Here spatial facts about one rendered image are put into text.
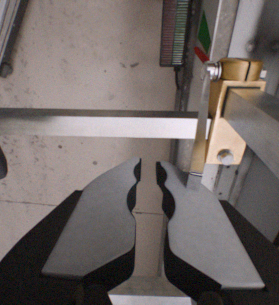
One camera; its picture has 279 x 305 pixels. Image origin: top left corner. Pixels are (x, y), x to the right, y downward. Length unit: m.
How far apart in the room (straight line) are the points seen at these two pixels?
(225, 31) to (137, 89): 0.77
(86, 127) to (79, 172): 1.18
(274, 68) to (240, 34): 0.11
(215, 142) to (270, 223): 0.36
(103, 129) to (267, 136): 0.19
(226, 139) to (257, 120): 0.10
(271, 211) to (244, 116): 0.41
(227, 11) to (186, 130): 0.23
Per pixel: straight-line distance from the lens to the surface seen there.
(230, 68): 0.27
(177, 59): 0.42
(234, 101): 0.25
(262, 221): 0.64
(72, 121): 0.29
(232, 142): 0.30
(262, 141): 0.19
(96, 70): 1.15
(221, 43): 0.43
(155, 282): 0.39
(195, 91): 0.38
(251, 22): 0.54
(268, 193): 0.61
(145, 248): 2.00
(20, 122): 0.32
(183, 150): 0.49
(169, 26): 0.41
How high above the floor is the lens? 1.11
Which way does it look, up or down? 59 degrees down
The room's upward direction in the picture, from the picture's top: 177 degrees counter-clockwise
